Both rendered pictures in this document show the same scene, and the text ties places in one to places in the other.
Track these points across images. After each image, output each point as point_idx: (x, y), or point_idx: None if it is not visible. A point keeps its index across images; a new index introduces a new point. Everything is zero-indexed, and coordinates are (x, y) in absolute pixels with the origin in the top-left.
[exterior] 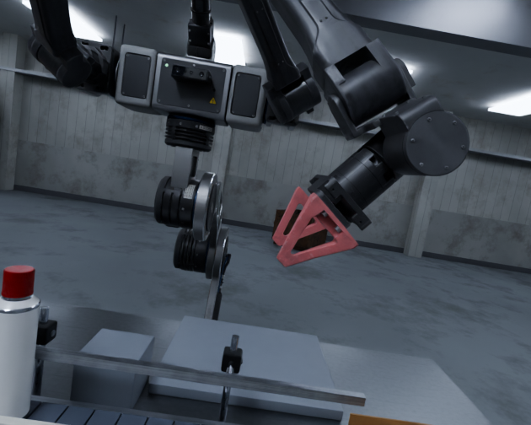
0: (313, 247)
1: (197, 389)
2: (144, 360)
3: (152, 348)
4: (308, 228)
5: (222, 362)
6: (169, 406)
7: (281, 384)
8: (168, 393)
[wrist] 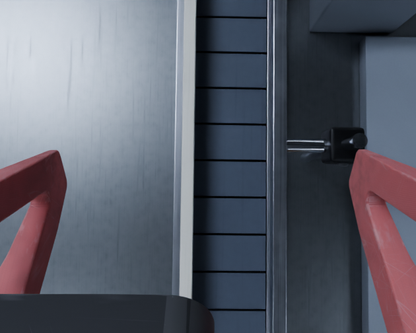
0: (18, 280)
1: (368, 111)
2: (372, 6)
3: (414, 8)
4: (396, 315)
5: (326, 130)
6: (337, 80)
7: (277, 235)
8: (360, 71)
